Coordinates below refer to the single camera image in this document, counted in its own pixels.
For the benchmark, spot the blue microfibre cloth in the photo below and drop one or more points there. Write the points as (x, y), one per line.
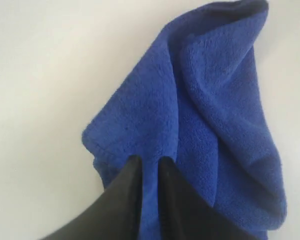
(194, 97)

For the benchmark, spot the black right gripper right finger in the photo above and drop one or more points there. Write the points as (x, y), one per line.
(184, 214)

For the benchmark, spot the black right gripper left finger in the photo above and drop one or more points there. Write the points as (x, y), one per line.
(115, 215)

